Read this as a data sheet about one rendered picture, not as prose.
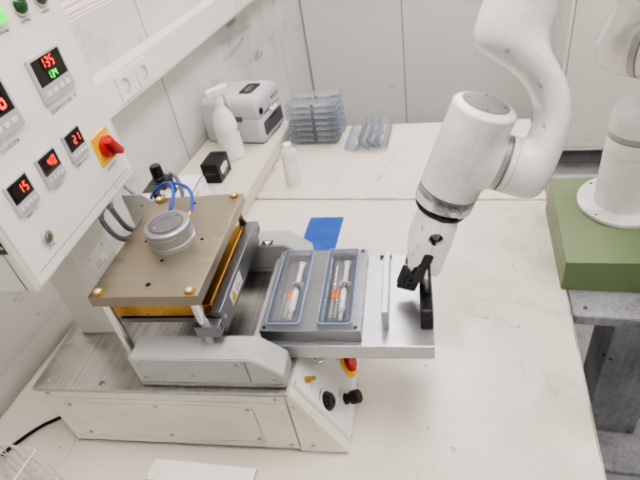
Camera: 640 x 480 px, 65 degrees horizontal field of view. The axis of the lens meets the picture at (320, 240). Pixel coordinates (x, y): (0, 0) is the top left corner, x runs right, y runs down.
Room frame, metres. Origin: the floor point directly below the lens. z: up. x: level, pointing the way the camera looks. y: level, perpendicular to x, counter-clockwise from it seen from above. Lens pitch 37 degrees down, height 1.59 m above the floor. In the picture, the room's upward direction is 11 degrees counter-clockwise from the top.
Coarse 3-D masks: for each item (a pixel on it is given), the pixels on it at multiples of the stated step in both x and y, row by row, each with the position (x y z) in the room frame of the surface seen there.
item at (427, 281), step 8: (424, 280) 0.59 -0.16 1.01; (424, 288) 0.58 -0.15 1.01; (424, 296) 0.56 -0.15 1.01; (424, 304) 0.54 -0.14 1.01; (432, 304) 0.54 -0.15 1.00; (424, 312) 0.53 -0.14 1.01; (432, 312) 0.53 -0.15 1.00; (424, 320) 0.53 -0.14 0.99; (432, 320) 0.52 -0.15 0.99; (424, 328) 0.53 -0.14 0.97; (432, 328) 0.52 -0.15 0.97
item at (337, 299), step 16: (336, 256) 0.70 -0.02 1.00; (352, 256) 0.69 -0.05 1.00; (336, 272) 0.66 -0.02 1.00; (352, 272) 0.65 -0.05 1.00; (336, 288) 0.62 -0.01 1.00; (352, 288) 0.61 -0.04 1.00; (336, 304) 0.58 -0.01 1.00; (352, 304) 0.58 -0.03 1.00; (320, 320) 0.55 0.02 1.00; (336, 320) 0.55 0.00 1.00
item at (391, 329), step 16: (384, 256) 0.67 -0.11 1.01; (400, 256) 0.71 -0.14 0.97; (272, 272) 0.73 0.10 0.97; (368, 272) 0.68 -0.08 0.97; (384, 272) 0.63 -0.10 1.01; (368, 288) 0.64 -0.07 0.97; (384, 288) 0.59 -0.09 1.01; (416, 288) 0.62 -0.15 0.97; (368, 304) 0.60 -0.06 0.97; (384, 304) 0.56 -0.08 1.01; (400, 304) 0.59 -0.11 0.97; (416, 304) 0.58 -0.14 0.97; (368, 320) 0.57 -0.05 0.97; (384, 320) 0.54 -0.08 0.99; (400, 320) 0.55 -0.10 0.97; (416, 320) 0.55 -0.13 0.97; (368, 336) 0.53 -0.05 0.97; (384, 336) 0.53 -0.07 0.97; (400, 336) 0.52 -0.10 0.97; (416, 336) 0.51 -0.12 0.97; (432, 336) 0.51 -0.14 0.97; (304, 352) 0.54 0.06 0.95; (320, 352) 0.53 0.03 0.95; (336, 352) 0.53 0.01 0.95; (352, 352) 0.52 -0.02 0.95; (368, 352) 0.51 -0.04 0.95; (384, 352) 0.51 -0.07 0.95; (400, 352) 0.50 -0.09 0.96; (416, 352) 0.50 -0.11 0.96; (432, 352) 0.49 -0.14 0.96
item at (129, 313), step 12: (240, 228) 0.77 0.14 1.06; (228, 252) 0.70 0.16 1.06; (228, 264) 0.67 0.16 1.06; (216, 276) 0.64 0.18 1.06; (216, 288) 0.62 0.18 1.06; (204, 300) 0.59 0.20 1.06; (120, 312) 0.62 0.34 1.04; (132, 312) 0.61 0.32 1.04; (144, 312) 0.61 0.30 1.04; (156, 312) 0.60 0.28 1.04; (168, 312) 0.60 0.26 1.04; (180, 312) 0.59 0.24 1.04; (192, 312) 0.59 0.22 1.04
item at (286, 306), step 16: (288, 256) 0.73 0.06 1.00; (304, 256) 0.72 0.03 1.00; (288, 272) 0.68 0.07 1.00; (304, 272) 0.68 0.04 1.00; (288, 288) 0.64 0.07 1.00; (304, 288) 0.64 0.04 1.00; (272, 304) 0.61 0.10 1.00; (288, 304) 0.60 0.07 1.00; (272, 320) 0.57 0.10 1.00; (288, 320) 0.57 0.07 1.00
